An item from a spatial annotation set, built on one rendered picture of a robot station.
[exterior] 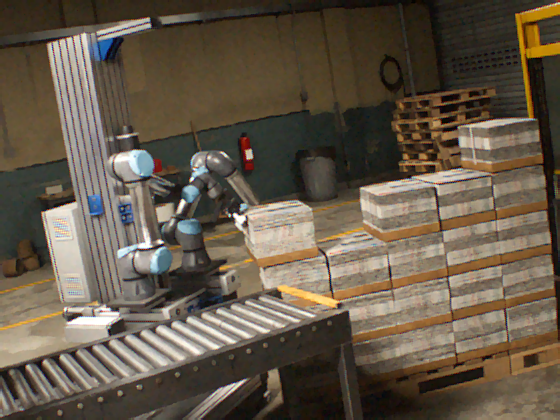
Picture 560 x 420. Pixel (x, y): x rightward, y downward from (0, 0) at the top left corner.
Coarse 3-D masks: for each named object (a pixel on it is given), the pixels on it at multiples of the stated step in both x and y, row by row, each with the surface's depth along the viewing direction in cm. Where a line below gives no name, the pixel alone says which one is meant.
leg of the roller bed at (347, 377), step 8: (344, 344) 256; (352, 344) 257; (336, 352) 259; (344, 352) 256; (352, 352) 258; (344, 360) 256; (352, 360) 258; (344, 368) 257; (352, 368) 258; (344, 376) 258; (352, 376) 258; (344, 384) 259; (352, 384) 259; (344, 392) 260; (352, 392) 259; (344, 400) 262; (352, 400) 259; (360, 400) 261; (344, 408) 263; (352, 408) 259; (360, 408) 261; (352, 416) 260; (360, 416) 261
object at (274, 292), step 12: (276, 288) 300; (240, 300) 291; (192, 312) 284; (156, 324) 275; (168, 324) 276; (120, 336) 267; (72, 348) 260; (84, 348) 260; (108, 348) 264; (36, 360) 252; (0, 372) 245; (24, 372) 249
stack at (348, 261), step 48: (336, 240) 362; (432, 240) 341; (480, 240) 345; (336, 288) 336; (432, 288) 343; (480, 288) 348; (384, 336) 345; (432, 336) 347; (480, 336) 351; (384, 384) 346; (480, 384) 355
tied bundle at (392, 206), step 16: (368, 192) 353; (384, 192) 339; (400, 192) 335; (416, 192) 336; (432, 192) 337; (368, 208) 356; (384, 208) 335; (400, 208) 336; (416, 208) 337; (432, 208) 338; (368, 224) 361; (384, 224) 336; (400, 224) 337; (416, 224) 338
